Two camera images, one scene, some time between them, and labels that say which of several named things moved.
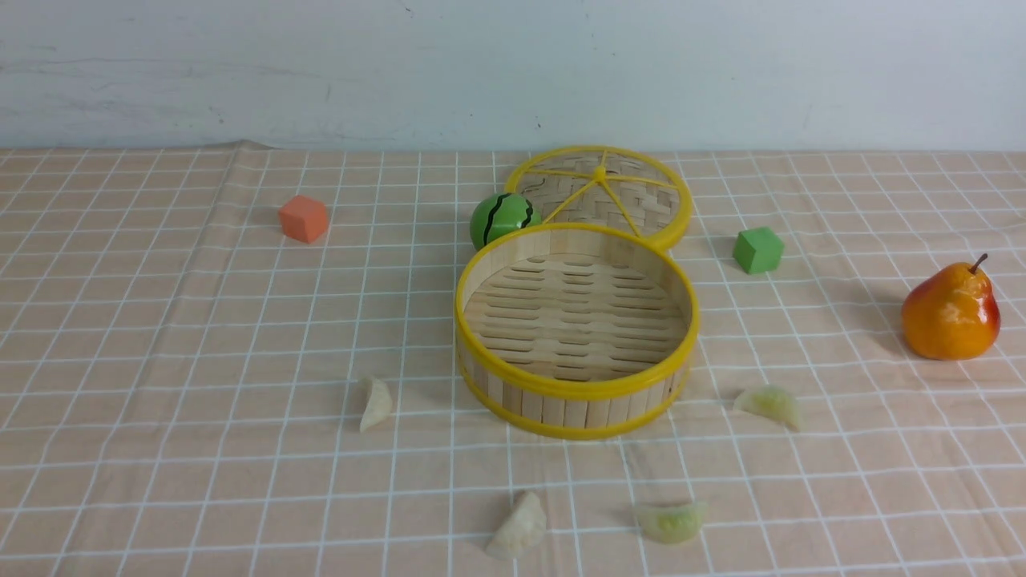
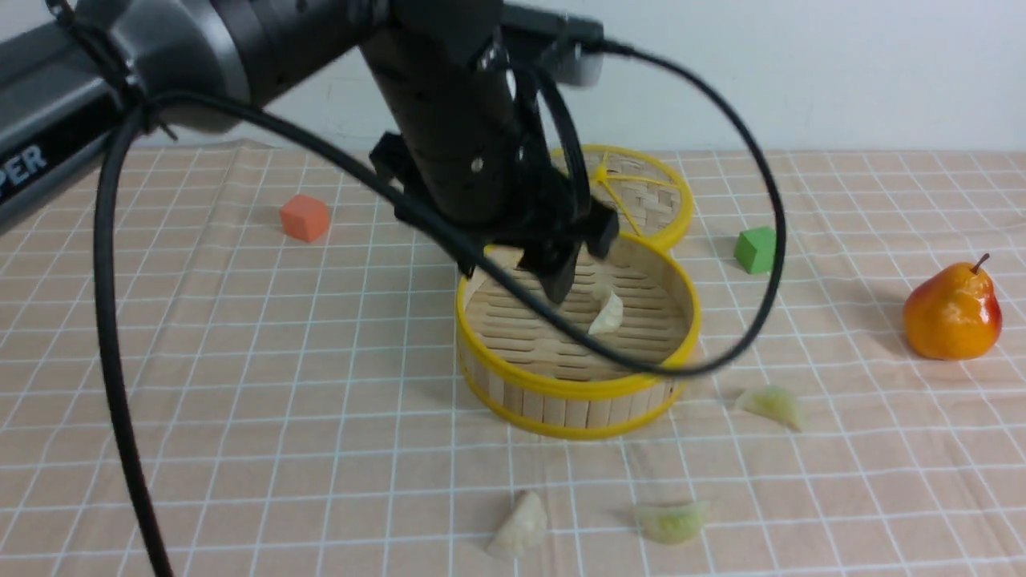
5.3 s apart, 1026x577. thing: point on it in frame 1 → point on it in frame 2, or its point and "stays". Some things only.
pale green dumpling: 672,525 stays
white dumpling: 523,531 stays
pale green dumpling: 772,401 stays
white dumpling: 379,407 → 610,316
